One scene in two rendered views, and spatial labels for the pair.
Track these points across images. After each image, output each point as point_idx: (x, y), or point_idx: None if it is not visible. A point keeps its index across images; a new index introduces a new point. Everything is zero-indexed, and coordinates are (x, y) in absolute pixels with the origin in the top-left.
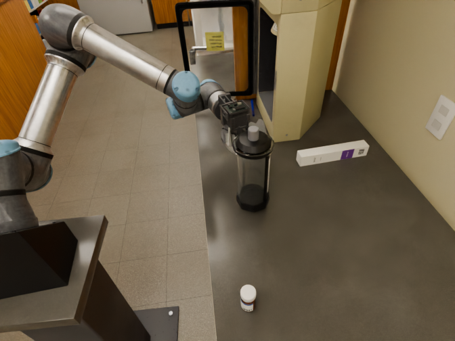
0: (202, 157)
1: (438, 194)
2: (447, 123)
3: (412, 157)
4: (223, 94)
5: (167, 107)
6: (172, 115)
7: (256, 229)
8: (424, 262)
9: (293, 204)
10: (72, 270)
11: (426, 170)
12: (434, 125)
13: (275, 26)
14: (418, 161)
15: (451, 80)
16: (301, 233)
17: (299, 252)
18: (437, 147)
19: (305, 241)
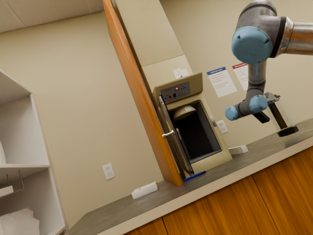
0: (270, 154)
1: (243, 143)
2: (225, 125)
3: (227, 147)
4: (245, 99)
5: (260, 102)
6: (267, 101)
7: (304, 133)
8: (276, 134)
9: (277, 140)
10: None
11: (234, 143)
12: (223, 130)
13: (188, 108)
14: (230, 145)
15: (214, 117)
16: (291, 134)
17: (302, 130)
18: (229, 134)
19: (294, 133)
